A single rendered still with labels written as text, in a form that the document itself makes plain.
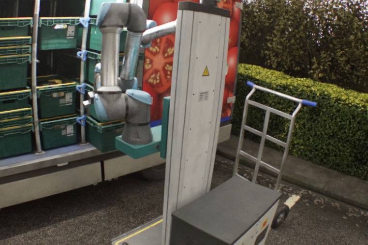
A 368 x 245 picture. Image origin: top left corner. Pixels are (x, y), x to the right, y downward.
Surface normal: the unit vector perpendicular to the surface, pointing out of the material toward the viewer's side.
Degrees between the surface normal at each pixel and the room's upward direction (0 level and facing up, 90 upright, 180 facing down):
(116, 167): 90
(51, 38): 98
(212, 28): 90
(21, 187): 90
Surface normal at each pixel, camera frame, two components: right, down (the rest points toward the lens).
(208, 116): 0.75, 0.22
